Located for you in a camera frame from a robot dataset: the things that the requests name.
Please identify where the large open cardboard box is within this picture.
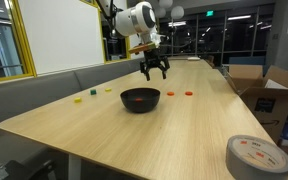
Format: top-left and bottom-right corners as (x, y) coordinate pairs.
(226, 64), (288, 144)

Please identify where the white paper sheet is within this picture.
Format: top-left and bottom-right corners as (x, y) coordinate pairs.
(263, 78), (288, 90)

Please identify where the blue sofa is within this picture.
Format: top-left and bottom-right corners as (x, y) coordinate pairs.
(228, 55), (267, 66)

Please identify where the black bowl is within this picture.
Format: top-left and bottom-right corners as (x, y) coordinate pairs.
(119, 87), (161, 114)

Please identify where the white globe pendant lamp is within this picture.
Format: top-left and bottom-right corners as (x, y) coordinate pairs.
(153, 7), (167, 19)
(157, 0), (174, 9)
(169, 5), (186, 20)

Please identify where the wooden camera mount plate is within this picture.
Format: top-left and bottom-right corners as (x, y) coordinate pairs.
(128, 42), (157, 55)

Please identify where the white board panel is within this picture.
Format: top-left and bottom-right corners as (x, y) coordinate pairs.
(17, 0), (106, 77)

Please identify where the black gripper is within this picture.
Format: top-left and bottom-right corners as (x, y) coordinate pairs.
(139, 47), (171, 82)

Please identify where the yellow framed window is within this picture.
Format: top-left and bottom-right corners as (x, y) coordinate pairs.
(80, 0), (132, 64)
(0, 0), (38, 85)

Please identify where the grey bench sofa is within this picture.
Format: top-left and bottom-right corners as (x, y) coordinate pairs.
(0, 56), (160, 180)

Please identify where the long wooden table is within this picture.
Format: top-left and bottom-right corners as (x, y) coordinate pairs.
(165, 55), (212, 63)

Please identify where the wooden chair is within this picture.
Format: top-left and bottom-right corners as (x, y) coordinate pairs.
(205, 54), (216, 68)

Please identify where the white table leg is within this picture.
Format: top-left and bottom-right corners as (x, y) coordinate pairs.
(67, 153), (82, 180)

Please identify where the grey duct tape roll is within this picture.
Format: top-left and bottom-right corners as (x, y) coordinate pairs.
(225, 134), (288, 180)

